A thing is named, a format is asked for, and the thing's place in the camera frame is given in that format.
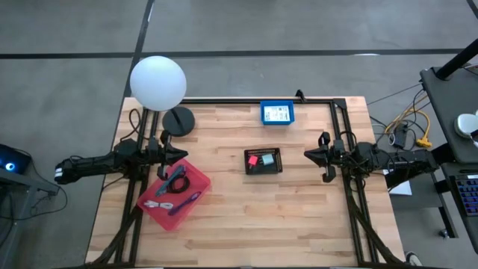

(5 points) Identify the person's foot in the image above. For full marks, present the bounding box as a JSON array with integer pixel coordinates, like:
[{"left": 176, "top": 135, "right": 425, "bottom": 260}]
[{"left": 405, "top": 250, "right": 423, "bottom": 267}]

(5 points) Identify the black side desk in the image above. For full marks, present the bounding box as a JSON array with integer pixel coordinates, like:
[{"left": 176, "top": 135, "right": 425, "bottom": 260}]
[{"left": 420, "top": 65, "right": 478, "bottom": 255}]

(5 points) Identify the blue plastic basket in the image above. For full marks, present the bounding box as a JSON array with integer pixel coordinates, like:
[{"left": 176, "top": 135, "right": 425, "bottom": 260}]
[{"left": 259, "top": 99, "right": 296, "bottom": 126}]

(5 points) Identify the pink translucent plastic bin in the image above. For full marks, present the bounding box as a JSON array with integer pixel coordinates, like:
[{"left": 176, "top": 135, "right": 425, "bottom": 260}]
[{"left": 136, "top": 158, "right": 212, "bottom": 232}]

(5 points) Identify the teal marker pen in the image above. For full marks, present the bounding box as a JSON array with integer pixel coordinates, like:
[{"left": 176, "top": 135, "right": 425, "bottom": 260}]
[{"left": 155, "top": 164, "right": 187, "bottom": 197}]

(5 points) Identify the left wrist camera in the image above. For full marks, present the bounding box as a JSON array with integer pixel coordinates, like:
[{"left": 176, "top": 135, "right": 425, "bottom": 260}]
[{"left": 170, "top": 143, "right": 189, "bottom": 165}]

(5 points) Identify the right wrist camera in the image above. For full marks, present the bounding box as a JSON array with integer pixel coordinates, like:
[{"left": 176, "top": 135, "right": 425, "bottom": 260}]
[{"left": 303, "top": 147, "right": 326, "bottom": 166}]

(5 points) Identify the white braided cable bundle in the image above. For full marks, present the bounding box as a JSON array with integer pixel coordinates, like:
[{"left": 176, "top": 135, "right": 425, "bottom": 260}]
[{"left": 143, "top": 200, "right": 175, "bottom": 211}]

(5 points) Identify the yellow cable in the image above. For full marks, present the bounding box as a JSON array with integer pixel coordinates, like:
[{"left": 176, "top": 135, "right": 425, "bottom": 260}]
[{"left": 384, "top": 108, "right": 433, "bottom": 149}]

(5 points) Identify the black aluminium rig frame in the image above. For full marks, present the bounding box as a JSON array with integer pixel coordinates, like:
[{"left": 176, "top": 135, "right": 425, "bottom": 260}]
[{"left": 84, "top": 96, "right": 406, "bottom": 268}]

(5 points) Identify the purple braided cable bundle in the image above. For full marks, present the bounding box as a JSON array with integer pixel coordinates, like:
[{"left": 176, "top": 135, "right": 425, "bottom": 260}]
[{"left": 167, "top": 191, "right": 202, "bottom": 217}]

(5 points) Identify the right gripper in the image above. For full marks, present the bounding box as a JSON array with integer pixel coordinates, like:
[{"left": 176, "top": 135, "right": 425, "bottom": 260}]
[{"left": 319, "top": 131, "right": 347, "bottom": 183}]

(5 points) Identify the backlit computer keyboard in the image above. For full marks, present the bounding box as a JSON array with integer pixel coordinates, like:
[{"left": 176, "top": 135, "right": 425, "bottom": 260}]
[{"left": 453, "top": 174, "right": 478, "bottom": 217}]

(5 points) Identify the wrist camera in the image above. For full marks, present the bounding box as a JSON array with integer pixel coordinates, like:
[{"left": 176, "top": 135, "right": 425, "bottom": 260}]
[
  {"left": 303, "top": 147, "right": 326, "bottom": 166},
  {"left": 170, "top": 143, "right": 189, "bottom": 165}
]

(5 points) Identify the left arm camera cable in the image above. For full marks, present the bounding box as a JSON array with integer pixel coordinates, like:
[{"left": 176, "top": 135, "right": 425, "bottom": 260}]
[{"left": 128, "top": 108, "right": 142, "bottom": 142}]

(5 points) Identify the white globe lamp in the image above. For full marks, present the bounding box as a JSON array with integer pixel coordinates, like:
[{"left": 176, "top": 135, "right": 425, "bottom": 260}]
[{"left": 129, "top": 55, "right": 196, "bottom": 137}]

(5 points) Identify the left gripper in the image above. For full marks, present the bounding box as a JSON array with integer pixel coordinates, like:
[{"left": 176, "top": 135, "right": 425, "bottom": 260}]
[{"left": 149, "top": 129, "right": 172, "bottom": 181}]

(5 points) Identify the grey metal stand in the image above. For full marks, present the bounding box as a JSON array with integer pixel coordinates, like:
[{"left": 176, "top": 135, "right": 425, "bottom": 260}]
[{"left": 0, "top": 167, "right": 61, "bottom": 269}]

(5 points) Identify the white round desk object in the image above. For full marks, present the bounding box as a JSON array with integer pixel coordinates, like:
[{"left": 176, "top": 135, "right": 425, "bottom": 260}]
[{"left": 453, "top": 111, "right": 478, "bottom": 140}]

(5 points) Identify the black power strip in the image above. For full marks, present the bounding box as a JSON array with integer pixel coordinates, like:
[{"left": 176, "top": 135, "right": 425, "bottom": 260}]
[{"left": 394, "top": 124, "right": 411, "bottom": 149}]

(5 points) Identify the black computer blue light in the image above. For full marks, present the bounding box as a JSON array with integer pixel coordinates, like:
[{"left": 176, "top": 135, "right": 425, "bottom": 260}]
[{"left": 0, "top": 143, "right": 33, "bottom": 176}]

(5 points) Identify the black mesh plastic basket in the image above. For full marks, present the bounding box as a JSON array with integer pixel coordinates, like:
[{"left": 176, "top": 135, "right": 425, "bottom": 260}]
[{"left": 243, "top": 147, "right": 284, "bottom": 176}]

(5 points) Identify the black pole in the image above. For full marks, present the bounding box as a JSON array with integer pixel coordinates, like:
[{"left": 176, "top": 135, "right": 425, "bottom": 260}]
[{"left": 435, "top": 39, "right": 478, "bottom": 81}]

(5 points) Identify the white paper sheet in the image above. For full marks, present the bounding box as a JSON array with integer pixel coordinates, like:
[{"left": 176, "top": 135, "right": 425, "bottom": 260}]
[{"left": 388, "top": 180, "right": 414, "bottom": 197}]

